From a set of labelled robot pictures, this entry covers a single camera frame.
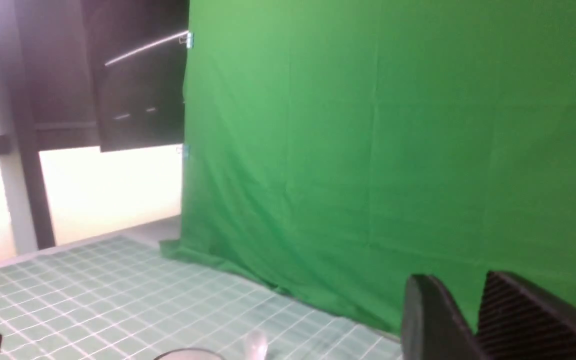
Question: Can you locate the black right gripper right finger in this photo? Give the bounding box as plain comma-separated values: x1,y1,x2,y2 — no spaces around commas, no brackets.
475,271,576,360

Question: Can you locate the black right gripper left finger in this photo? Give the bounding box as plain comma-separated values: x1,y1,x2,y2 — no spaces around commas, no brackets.
401,274,483,360

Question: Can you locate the green checked tablecloth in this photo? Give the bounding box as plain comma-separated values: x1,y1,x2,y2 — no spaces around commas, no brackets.
0,237,402,360

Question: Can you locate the white ceramic spoon with label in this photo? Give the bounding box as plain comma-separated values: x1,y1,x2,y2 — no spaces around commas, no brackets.
244,329,269,360

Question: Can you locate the green backdrop cloth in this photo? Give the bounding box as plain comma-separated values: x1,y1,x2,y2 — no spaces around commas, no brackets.
161,0,576,335

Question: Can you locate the white cup with black rim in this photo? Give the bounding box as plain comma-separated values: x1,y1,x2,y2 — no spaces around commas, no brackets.
154,347,225,360

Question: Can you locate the blue backdrop clip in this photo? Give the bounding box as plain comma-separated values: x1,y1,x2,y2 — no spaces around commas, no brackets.
178,30,194,49

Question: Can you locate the dark window frame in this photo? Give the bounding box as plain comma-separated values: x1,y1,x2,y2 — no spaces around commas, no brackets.
0,0,191,255

